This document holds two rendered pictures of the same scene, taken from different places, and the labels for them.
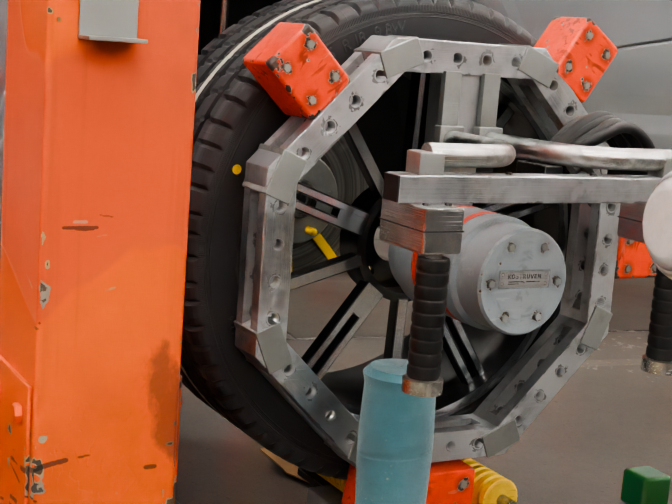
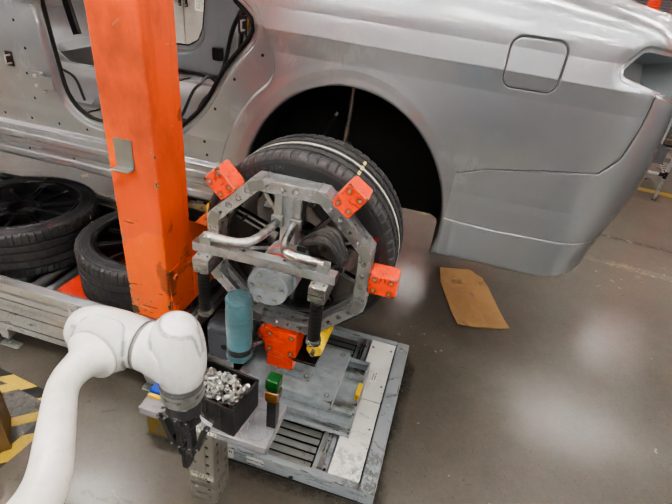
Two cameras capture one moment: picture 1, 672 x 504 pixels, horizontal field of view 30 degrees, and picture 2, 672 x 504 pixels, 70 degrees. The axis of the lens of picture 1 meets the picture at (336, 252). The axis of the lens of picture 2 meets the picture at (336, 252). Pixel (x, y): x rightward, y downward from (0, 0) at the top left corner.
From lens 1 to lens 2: 1.46 m
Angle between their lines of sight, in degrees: 45
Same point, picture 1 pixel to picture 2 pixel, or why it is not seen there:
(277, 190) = (210, 222)
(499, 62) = (302, 194)
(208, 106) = not seen: hidden behind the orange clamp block
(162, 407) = (162, 279)
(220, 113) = not seen: hidden behind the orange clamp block
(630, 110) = (514, 202)
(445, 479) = (283, 334)
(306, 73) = (217, 184)
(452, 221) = (203, 263)
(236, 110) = not seen: hidden behind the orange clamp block
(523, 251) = (265, 277)
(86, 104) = (123, 186)
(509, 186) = (238, 256)
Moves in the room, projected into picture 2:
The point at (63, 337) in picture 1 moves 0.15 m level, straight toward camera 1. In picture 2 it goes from (129, 251) to (87, 270)
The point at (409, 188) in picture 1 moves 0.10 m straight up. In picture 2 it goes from (195, 246) to (193, 214)
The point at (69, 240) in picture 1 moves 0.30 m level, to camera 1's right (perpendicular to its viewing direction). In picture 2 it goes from (126, 224) to (173, 267)
